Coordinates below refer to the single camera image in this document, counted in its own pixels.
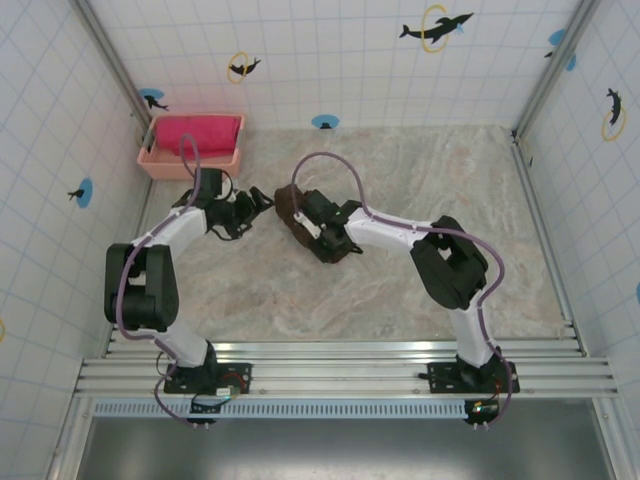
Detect upright dolphin yellow ring sticker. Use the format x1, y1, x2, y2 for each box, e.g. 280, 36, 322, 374
600, 86, 629, 143

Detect small left circuit board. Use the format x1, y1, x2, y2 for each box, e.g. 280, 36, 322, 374
188, 393, 224, 429

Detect brown long pants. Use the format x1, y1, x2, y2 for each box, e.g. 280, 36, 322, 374
273, 183, 354, 265

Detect pink plastic basket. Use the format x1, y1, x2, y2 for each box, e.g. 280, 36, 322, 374
136, 113, 247, 182

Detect white slotted cable duct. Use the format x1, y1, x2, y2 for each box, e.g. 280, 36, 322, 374
92, 399, 501, 419

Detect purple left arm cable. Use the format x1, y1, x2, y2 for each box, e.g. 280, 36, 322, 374
113, 132, 211, 429

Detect small right circuit board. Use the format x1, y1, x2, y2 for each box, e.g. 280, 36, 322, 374
463, 397, 502, 430

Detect grey metal panel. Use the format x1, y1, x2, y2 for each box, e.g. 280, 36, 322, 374
79, 417, 615, 480

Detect aluminium corner post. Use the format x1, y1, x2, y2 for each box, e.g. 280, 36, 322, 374
512, 0, 601, 141
73, 0, 154, 134

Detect aluminium rail beam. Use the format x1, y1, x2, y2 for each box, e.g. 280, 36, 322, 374
73, 339, 622, 400

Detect small circuit board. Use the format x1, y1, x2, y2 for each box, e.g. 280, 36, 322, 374
188, 393, 224, 429
463, 397, 502, 430

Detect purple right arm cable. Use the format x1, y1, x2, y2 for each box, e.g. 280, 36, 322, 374
289, 152, 512, 429

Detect small dolphin yellow ring sticker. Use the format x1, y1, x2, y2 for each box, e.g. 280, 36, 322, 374
227, 50, 263, 84

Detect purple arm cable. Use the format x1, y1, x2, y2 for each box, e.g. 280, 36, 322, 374
289, 152, 512, 429
113, 132, 211, 429

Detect magenta folded cloth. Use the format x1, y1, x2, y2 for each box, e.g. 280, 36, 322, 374
153, 114, 242, 162

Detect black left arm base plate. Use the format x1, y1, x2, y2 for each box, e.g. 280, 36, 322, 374
163, 360, 254, 397

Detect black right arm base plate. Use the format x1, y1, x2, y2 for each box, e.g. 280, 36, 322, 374
423, 360, 521, 397

